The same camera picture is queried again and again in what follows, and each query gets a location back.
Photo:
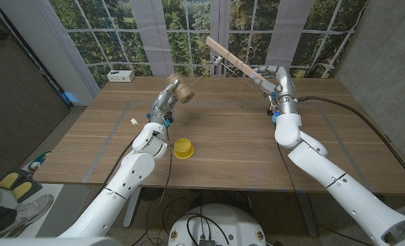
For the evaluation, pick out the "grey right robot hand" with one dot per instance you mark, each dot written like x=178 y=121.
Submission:
x=277 y=85

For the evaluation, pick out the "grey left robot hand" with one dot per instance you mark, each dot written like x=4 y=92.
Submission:
x=163 y=102

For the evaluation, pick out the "jute twine spool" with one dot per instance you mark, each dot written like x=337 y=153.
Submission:
x=181 y=89

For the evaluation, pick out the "jute twine strand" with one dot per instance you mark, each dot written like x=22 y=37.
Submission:
x=202 y=118

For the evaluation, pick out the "thin metal rod with clips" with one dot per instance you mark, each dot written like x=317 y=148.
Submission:
x=233 y=73

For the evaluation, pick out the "wooden stick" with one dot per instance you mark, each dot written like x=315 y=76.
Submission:
x=233 y=58

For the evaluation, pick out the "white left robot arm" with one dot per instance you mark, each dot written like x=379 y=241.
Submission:
x=124 y=184

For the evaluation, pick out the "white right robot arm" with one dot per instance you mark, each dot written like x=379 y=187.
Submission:
x=336 y=177

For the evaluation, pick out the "yellow plastic lid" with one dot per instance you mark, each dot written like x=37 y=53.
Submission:
x=183 y=148

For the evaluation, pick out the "white power strip box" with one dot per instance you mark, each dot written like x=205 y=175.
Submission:
x=120 y=76

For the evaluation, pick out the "printed window backdrop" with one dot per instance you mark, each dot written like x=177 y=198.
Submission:
x=120 y=34

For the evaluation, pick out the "blue floor object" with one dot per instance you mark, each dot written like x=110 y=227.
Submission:
x=69 y=97

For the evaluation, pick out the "white table leg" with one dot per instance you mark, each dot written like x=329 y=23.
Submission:
x=132 y=208

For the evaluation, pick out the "white robot torso base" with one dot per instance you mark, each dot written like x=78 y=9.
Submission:
x=219 y=225

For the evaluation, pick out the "colourful floor item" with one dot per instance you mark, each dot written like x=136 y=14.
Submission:
x=38 y=161

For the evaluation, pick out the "grey sneaker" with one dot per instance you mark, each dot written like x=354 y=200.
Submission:
x=28 y=213

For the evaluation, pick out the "white robot chest rim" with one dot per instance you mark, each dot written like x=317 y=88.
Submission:
x=52 y=242

